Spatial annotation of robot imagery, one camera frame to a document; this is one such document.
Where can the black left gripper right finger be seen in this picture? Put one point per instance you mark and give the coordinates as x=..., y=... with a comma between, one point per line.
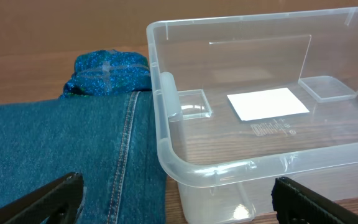
x=297, y=204

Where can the clear plastic storage bin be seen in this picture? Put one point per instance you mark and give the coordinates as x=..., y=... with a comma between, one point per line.
x=225, y=168

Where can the blue denim jeans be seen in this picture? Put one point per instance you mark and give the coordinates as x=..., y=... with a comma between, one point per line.
x=111, y=140

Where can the white paper label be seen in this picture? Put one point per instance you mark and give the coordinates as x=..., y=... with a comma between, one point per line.
x=266, y=104

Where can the blue sparkly garment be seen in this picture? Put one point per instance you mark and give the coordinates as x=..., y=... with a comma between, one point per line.
x=108, y=72

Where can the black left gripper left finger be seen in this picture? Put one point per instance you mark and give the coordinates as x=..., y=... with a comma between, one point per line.
x=57, y=202

